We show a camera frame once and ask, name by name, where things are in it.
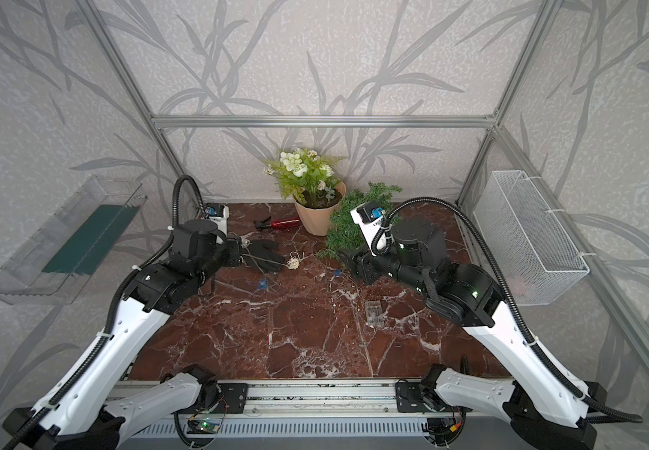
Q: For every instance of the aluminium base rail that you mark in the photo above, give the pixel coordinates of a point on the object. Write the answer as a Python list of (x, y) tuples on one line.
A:
[(303, 408)]

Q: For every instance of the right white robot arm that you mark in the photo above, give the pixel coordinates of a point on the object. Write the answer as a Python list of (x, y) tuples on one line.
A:
[(546, 405)]

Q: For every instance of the potted white flower plant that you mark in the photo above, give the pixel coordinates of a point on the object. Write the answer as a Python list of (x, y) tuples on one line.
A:
[(311, 180)]

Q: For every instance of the white wire mesh basket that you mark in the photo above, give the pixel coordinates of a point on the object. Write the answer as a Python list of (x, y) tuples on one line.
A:
[(538, 257)]

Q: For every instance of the black work glove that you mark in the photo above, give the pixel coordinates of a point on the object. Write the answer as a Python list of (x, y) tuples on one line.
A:
[(262, 256)]

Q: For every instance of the rattan ball string lights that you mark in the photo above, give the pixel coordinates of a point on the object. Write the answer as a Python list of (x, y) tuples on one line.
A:
[(304, 274)]

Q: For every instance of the clear plastic battery box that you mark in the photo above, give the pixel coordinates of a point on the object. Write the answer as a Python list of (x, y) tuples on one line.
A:
[(374, 314)]

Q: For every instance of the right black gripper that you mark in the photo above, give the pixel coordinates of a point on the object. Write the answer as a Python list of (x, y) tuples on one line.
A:
[(361, 260)]

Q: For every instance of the green circuit board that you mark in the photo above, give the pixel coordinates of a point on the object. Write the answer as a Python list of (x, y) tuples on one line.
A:
[(203, 426)]

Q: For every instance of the clear plastic wall tray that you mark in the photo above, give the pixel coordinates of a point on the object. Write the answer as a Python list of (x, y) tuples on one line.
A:
[(54, 265)]

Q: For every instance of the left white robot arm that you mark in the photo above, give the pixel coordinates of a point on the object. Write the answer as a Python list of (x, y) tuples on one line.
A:
[(76, 413)]

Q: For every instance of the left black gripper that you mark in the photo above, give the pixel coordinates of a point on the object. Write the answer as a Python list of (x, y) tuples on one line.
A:
[(232, 242)]

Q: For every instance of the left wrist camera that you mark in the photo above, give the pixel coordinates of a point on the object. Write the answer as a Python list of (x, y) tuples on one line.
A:
[(219, 214)]

